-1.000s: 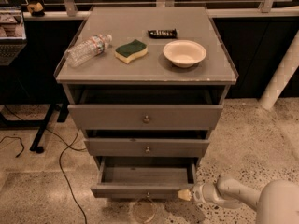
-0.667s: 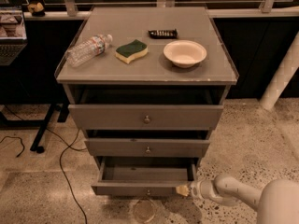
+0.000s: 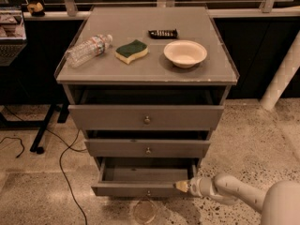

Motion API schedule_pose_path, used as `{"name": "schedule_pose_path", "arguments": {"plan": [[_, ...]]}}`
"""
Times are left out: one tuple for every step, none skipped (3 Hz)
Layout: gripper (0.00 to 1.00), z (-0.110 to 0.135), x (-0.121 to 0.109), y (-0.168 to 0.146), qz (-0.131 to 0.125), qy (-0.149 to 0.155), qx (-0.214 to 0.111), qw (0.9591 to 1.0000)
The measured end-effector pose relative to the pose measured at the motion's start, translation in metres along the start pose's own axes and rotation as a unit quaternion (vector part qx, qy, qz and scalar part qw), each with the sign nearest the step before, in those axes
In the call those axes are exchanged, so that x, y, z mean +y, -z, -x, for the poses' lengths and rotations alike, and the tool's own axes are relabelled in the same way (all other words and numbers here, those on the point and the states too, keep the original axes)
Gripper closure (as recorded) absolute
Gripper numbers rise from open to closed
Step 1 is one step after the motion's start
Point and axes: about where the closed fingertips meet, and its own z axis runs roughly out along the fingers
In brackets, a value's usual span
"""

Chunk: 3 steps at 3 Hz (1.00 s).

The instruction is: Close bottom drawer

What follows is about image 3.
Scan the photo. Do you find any grey bottom drawer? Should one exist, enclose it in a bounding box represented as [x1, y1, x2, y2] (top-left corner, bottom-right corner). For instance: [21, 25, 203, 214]
[92, 157, 199, 198]

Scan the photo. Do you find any grey drawer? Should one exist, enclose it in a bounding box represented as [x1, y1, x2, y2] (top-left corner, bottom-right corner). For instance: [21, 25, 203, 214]
[85, 130, 210, 158]
[92, 157, 199, 198]
[69, 90, 224, 130]

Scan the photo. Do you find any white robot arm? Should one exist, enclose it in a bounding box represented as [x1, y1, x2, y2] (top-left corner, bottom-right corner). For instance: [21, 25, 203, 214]
[174, 172, 300, 225]

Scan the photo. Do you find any grey middle drawer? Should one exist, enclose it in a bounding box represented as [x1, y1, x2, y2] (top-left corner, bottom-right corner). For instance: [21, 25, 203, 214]
[85, 130, 210, 158]

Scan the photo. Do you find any grey drawer cabinet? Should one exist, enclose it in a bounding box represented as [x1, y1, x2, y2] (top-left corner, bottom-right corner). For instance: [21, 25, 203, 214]
[53, 5, 241, 171]

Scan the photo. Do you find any grey top drawer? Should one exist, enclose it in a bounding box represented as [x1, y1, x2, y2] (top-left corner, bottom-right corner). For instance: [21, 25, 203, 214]
[69, 90, 224, 130]

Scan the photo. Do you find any white bowl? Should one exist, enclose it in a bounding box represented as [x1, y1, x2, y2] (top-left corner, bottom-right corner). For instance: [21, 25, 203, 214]
[164, 40, 207, 68]

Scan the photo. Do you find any green yellow sponge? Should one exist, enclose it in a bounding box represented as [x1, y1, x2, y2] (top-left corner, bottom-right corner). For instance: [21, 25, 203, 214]
[115, 39, 148, 65]

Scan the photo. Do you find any white diagonal pillar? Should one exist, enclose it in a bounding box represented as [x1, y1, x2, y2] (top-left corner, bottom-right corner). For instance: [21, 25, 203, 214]
[260, 32, 300, 111]

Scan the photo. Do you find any clear plastic water bottle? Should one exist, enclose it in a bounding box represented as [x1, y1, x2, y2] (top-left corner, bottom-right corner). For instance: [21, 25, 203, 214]
[65, 35, 113, 68]

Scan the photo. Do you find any metal window railing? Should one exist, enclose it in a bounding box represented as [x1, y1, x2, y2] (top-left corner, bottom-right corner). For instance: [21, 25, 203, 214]
[18, 0, 300, 21]

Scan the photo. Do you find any open laptop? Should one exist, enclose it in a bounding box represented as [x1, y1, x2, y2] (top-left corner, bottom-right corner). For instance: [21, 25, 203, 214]
[0, 5, 27, 67]

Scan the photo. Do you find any yellow black object on ledge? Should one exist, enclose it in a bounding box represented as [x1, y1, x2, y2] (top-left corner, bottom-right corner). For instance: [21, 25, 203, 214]
[27, 2, 45, 17]

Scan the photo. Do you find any black floor cable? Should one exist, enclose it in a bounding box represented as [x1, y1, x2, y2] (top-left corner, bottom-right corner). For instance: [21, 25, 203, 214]
[3, 106, 89, 225]

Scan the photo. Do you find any black desk frame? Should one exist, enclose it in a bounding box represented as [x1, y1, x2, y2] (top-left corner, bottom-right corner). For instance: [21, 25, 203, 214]
[0, 103, 69, 154]

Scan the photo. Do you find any short black cable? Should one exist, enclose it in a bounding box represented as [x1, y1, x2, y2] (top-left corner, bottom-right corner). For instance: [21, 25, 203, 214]
[0, 136, 25, 159]

